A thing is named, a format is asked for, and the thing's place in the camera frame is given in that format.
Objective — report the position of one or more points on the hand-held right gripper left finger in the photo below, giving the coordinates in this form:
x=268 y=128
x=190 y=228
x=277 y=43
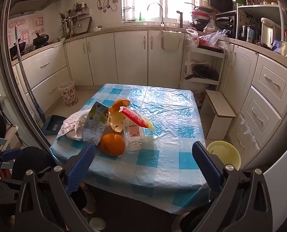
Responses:
x=82 y=166

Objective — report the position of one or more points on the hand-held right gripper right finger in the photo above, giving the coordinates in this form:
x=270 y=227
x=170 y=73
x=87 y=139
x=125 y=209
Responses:
x=206 y=166

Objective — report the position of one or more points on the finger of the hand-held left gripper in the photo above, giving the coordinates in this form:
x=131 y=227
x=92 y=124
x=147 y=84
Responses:
x=10 y=153

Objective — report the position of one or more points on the orange peel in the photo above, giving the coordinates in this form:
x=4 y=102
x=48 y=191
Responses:
x=116 y=111

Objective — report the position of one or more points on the person's black trouser legs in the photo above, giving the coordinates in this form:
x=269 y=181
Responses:
x=37 y=159

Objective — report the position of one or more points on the orange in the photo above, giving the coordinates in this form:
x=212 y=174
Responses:
x=112 y=145

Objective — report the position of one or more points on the crushed milk carton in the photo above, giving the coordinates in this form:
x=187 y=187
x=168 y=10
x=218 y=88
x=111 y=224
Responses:
x=95 y=123

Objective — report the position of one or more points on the blue dustpan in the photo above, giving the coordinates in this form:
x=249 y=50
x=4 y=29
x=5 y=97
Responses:
x=53 y=124

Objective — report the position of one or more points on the wooden step stool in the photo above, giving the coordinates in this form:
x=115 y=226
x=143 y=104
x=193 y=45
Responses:
x=218 y=116

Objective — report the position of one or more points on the flattened clear plastic bottle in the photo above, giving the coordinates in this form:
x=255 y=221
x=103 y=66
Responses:
x=133 y=137

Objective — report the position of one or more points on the blue checkered tablecloth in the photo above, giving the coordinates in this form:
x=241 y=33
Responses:
x=162 y=125

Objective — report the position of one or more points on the red snack wrapper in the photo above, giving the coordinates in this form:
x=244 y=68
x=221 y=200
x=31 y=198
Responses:
x=133 y=117

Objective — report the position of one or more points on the floral wastebasket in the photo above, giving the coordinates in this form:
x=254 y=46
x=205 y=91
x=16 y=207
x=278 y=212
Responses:
x=68 y=94

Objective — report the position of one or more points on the black frying pan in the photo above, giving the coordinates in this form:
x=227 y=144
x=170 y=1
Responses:
x=203 y=72

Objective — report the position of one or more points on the white drawer cabinet by stove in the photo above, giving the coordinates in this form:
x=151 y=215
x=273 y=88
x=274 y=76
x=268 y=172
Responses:
x=44 y=65

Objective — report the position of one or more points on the white drawer cabinets under shelf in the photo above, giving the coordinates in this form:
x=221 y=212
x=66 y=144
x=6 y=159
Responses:
x=266 y=89

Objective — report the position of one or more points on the white storage cart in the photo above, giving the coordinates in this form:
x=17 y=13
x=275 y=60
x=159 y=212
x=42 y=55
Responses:
x=201 y=53

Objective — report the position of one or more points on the black wok on stove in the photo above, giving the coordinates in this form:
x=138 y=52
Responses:
x=40 y=40

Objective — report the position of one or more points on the white sink base cabinets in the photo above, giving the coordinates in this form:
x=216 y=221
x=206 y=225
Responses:
x=129 y=55

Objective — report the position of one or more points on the clear plastic bag red contents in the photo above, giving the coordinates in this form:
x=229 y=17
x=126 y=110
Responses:
x=211 y=38

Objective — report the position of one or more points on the white red plastic bag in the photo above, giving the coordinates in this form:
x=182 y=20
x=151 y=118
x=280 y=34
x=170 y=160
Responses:
x=192 y=38

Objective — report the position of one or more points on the white tote bag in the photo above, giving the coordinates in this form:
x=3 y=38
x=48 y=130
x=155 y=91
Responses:
x=171 y=41

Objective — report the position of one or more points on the leaning metal tray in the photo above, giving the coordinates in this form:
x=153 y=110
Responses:
x=82 y=26

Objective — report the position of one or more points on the white plastic bag with food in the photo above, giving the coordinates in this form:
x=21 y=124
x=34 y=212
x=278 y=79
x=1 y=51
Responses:
x=209 y=26

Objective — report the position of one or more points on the toaster oven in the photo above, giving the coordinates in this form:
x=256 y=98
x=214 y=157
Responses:
x=225 y=24

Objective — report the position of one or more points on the utensil rack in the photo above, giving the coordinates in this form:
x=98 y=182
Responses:
x=68 y=21

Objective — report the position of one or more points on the white electric kettle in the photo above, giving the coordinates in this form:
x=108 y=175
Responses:
x=267 y=32

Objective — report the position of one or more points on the black tap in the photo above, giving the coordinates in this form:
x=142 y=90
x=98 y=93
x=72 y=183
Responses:
x=180 y=19

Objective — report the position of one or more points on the stack of pots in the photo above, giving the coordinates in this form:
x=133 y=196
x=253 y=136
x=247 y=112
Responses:
x=200 y=14

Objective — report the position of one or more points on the range hood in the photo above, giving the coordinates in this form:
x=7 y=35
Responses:
x=34 y=2

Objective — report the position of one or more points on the chrome faucet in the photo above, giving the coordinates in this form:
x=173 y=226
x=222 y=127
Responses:
x=161 y=14

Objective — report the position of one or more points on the black microwave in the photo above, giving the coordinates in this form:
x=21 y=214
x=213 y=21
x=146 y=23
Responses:
x=220 y=2

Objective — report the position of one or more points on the white counter shelf unit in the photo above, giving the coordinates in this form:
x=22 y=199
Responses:
x=259 y=8

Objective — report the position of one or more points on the grey sliding door frame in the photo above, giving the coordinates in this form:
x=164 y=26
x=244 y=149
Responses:
x=13 y=89

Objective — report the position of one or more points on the pink wall stickers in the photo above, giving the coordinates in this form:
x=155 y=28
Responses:
x=25 y=30

